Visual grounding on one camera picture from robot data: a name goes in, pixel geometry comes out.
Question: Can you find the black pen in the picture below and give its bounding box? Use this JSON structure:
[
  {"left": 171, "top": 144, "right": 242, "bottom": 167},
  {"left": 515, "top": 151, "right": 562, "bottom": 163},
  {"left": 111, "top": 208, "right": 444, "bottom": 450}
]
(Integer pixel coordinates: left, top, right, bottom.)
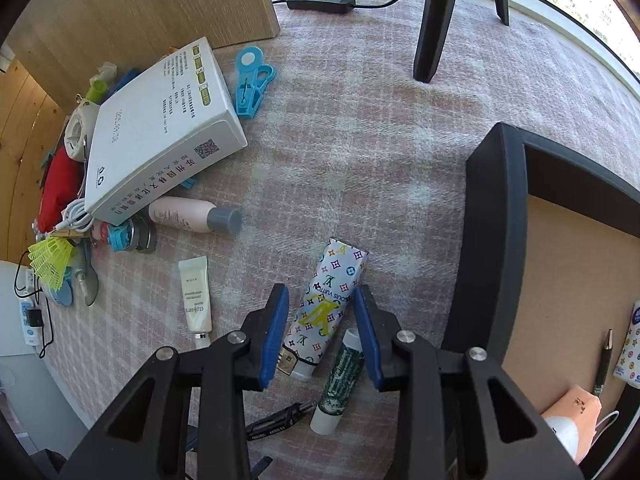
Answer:
[{"left": 593, "top": 329, "right": 614, "bottom": 398}]

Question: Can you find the white power strip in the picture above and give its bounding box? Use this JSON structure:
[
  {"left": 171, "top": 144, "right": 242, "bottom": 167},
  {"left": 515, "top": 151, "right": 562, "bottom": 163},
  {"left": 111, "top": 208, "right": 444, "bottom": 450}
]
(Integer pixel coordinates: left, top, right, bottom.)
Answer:
[{"left": 17, "top": 295, "right": 43, "bottom": 346}]

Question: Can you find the green lip balm stick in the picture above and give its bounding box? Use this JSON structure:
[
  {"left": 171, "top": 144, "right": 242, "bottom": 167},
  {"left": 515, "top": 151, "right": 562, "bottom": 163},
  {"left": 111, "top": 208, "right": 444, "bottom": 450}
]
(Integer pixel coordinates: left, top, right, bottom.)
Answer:
[{"left": 310, "top": 329, "right": 366, "bottom": 436}]

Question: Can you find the teal plastic clip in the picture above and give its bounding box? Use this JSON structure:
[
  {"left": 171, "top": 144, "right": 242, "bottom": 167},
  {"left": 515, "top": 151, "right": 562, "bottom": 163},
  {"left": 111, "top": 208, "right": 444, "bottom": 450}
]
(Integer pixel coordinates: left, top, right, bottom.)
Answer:
[{"left": 102, "top": 225, "right": 133, "bottom": 251}]

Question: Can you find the black inline controller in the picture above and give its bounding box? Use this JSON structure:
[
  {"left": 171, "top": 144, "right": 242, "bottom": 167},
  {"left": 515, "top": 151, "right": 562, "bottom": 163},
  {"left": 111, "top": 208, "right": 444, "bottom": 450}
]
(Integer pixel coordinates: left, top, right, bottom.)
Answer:
[{"left": 286, "top": 0, "right": 357, "bottom": 15}]

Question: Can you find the orange packet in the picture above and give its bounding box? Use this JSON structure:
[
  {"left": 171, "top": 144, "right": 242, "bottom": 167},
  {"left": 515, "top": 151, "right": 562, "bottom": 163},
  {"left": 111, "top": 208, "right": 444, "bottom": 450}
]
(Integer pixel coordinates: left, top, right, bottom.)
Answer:
[{"left": 541, "top": 385, "right": 602, "bottom": 465}]

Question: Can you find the pink bottle with grey cap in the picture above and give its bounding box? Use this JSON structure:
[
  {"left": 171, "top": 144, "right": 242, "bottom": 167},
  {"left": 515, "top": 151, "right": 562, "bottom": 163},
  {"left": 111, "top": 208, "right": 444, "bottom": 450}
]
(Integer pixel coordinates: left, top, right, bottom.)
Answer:
[{"left": 149, "top": 196, "right": 243, "bottom": 236}]

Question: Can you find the black power cable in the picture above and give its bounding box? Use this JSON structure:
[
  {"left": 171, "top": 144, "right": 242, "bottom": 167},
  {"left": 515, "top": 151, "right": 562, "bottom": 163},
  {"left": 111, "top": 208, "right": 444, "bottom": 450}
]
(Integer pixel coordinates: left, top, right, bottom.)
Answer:
[{"left": 14, "top": 250, "right": 55, "bottom": 358}]

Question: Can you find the white cardboard box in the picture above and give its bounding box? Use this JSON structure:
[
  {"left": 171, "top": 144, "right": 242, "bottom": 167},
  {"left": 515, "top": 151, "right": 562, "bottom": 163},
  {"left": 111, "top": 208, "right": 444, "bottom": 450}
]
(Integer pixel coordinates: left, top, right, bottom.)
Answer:
[{"left": 84, "top": 36, "right": 247, "bottom": 226}]

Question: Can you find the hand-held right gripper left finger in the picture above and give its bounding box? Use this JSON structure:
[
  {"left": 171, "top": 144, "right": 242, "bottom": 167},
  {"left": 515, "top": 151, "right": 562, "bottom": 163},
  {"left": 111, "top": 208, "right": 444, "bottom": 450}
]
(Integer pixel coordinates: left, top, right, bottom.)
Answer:
[{"left": 57, "top": 282, "right": 291, "bottom": 480}]

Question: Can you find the large blue clothes peg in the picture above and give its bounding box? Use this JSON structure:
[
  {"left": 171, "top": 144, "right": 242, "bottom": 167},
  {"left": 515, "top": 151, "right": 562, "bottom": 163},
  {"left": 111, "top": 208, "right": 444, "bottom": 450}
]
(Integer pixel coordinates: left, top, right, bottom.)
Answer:
[{"left": 235, "top": 46, "right": 276, "bottom": 120}]

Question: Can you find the small white cream tube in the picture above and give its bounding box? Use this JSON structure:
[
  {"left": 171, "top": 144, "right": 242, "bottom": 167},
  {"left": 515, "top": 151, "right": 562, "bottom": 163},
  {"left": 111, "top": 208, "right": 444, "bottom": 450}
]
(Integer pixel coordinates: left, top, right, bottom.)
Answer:
[{"left": 178, "top": 256, "right": 212, "bottom": 350}]

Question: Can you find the white USB cable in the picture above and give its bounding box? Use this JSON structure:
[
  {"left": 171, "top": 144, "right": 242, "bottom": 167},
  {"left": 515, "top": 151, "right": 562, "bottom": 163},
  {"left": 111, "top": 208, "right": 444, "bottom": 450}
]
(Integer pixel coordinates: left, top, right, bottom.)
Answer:
[{"left": 50, "top": 197, "right": 96, "bottom": 235}]

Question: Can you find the white round plug-in device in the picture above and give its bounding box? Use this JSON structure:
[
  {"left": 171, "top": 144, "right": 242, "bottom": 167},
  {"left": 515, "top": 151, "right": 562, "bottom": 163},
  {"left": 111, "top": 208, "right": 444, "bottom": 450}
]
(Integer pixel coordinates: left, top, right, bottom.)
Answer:
[{"left": 65, "top": 105, "right": 98, "bottom": 163}]

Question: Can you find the yellow shuttlecock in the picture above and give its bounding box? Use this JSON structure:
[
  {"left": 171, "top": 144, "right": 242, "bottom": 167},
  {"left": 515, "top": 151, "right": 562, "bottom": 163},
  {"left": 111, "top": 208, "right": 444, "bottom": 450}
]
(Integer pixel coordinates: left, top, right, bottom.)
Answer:
[{"left": 27, "top": 237, "right": 76, "bottom": 290}]

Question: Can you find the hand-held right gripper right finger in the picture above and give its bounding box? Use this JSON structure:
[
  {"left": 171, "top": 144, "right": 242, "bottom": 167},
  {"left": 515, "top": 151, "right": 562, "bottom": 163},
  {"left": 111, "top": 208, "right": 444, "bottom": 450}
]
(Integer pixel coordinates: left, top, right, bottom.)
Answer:
[{"left": 352, "top": 284, "right": 586, "bottom": 480}]

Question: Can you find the green snack packet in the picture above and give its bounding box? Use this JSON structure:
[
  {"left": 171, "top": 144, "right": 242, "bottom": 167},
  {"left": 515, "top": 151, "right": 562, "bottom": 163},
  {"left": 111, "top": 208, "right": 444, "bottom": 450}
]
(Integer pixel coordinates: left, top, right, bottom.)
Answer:
[{"left": 82, "top": 62, "right": 118, "bottom": 103}]

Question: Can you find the pink plaid blanket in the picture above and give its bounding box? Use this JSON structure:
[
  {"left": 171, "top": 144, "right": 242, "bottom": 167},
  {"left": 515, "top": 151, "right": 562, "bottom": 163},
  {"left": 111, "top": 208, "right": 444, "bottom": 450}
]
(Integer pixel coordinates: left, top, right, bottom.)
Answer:
[{"left": 37, "top": 0, "right": 640, "bottom": 480}]

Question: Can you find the black tray container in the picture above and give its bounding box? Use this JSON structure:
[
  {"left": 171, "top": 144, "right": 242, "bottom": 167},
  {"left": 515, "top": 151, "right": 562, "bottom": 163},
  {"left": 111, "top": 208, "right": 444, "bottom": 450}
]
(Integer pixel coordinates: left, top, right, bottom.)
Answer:
[{"left": 442, "top": 122, "right": 640, "bottom": 480}]

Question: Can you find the thin white cable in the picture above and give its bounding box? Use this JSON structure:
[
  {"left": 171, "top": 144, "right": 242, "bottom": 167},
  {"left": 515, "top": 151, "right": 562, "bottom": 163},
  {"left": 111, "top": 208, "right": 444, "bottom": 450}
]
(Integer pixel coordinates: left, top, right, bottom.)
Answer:
[{"left": 589, "top": 410, "right": 621, "bottom": 448}]

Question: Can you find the red pouch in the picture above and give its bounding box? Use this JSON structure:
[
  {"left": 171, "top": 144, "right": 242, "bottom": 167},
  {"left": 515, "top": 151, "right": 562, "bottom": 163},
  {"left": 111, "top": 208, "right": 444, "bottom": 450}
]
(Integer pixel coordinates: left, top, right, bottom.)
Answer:
[{"left": 37, "top": 147, "right": 83, "bottom": 235}]

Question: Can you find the blue pouch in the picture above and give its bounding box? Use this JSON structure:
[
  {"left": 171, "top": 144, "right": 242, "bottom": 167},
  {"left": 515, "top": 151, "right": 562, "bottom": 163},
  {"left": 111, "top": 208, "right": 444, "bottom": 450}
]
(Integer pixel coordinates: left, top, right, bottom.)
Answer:
[{"left": 107, "top": 67, "right": 143, "bottom": 93}]

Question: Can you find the black tripod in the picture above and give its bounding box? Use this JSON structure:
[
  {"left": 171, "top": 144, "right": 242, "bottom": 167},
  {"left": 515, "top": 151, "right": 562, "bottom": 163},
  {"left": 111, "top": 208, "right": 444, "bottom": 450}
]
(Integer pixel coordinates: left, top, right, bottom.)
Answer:
[{"left": 413, "top": 0, "right": 511, "bottom": 83}]

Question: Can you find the metal ring clip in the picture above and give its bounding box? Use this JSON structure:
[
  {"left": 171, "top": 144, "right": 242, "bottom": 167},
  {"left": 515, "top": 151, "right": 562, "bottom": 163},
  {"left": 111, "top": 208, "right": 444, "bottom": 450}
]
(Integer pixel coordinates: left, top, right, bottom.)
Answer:
[{"left": 127, "top": 217, "right": 157, "bottom": 253}]

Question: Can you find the white monogram print tube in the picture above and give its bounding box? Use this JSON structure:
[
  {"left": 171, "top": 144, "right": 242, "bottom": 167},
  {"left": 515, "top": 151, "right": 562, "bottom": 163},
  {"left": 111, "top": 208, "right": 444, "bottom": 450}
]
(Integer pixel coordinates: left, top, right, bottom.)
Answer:
[{"left": 281, "top": 237, "right": 371, "bottom": 380}]

